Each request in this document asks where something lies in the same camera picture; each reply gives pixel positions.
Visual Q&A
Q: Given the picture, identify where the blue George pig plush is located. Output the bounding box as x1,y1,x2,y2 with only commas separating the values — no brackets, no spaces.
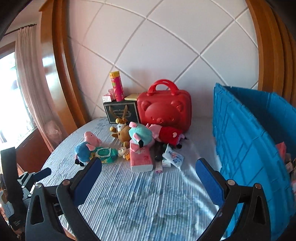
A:
74,132,102,166

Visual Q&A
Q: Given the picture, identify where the green yellow wet wipes pack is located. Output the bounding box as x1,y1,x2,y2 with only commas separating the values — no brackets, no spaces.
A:
90,147,118,163

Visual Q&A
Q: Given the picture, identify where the small white yellow plush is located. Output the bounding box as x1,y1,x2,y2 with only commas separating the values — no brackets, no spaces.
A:
118,147,130,161

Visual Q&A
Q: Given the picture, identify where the pink tissue pack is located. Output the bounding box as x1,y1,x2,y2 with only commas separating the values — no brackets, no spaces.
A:
130,141,154,173

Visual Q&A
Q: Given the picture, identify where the brown bear plush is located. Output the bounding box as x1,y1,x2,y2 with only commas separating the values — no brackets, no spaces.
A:
109,118,131,148

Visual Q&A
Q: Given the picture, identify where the small white green box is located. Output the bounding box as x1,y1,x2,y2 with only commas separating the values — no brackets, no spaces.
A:
162,160,171,168

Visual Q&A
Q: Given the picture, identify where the white blue alcohol wipes pack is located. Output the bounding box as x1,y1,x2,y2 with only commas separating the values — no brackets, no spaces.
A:
162,144,184,170

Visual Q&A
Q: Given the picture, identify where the pink white slim box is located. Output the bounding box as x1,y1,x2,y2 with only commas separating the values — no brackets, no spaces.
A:
155,161,163,173

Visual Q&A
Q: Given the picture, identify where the teal Daddy pig plush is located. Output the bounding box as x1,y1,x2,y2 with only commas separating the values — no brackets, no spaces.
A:
128,121,154,151

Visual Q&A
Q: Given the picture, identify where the red Peppa pig plush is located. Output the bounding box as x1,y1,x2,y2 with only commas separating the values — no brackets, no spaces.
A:
146,124,186,149

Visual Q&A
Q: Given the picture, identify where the black cylindrical tube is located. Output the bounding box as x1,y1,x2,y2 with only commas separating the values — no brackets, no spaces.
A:
154,141,166,162

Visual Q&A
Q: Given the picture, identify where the light blue bed sheet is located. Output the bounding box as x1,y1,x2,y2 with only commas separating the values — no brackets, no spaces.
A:
36,116,234,241

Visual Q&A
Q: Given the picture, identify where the blue plastic storage crate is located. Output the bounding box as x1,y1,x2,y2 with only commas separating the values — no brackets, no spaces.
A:
212,84,295,240

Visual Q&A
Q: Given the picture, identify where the black gift box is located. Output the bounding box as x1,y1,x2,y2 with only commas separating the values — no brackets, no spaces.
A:
103,100,140,123

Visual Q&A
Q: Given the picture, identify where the small white pink box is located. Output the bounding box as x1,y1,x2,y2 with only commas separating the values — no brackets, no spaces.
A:
102,88,116,103

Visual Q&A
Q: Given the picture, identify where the pink curtain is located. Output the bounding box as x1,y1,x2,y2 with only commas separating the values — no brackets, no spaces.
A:
15,26,67,152

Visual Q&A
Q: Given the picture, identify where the red bear suitcase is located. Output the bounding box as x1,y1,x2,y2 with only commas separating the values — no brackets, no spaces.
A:
137,79,192,132

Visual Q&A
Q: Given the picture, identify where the yellow notepad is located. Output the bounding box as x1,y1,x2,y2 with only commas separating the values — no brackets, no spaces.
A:
125,93,140,101

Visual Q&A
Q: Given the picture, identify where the pink yellow chips can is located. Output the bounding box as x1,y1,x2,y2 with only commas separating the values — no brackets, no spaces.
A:
109,71,125,102

